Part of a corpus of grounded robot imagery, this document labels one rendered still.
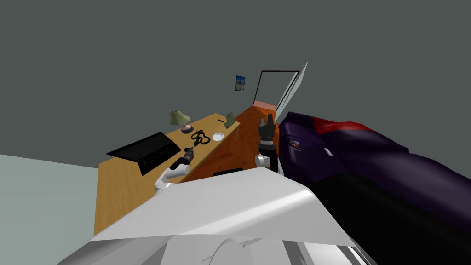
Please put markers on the green shade table lamp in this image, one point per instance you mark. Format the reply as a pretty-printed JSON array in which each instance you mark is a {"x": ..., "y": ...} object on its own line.
[{"x": 179, "y": 118}]

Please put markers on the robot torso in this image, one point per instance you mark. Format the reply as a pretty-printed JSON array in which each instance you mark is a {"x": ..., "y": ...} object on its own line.
[{"x": 235, "y": 209}]

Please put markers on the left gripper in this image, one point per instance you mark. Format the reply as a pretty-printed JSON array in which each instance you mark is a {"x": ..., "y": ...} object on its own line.
[{"x": 188, "y": 155}]

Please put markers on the black laptop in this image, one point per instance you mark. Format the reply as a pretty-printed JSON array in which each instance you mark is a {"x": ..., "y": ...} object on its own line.
[{"x": 147, "y": 152}]

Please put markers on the purple bed with red blanket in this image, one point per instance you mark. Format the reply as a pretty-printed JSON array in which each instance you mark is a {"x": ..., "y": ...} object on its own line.
[{"x": 379, "y": 173}]

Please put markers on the wooden desk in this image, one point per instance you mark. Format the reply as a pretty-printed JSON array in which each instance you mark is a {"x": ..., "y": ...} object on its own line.
[{"x": 117, "y": 187}]

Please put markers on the green bookend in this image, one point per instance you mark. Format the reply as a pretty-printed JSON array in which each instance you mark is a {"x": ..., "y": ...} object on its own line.
[{"x": 230, "y": 120}]

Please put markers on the white bowl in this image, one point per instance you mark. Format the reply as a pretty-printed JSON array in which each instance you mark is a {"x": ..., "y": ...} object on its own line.
[{"x": 218, "y": 137}]

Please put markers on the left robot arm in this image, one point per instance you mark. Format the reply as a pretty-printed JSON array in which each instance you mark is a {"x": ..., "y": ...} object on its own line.
[{"x": 173, "y": 173}]

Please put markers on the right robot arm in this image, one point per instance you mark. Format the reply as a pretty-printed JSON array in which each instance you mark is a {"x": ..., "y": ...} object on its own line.
[{"x": 267, "y": 152}]

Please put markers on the blue framed wall picture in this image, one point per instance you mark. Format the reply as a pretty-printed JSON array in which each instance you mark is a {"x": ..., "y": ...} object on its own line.
[{"x": 240, "y": 83}]

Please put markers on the pale grey door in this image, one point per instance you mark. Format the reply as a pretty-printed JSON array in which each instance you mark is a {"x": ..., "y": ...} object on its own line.
[{"x": 292, "y": 92}]

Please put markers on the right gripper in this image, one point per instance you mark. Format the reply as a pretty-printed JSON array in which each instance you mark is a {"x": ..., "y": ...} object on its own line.
[{"x": 267, "y": 131}]

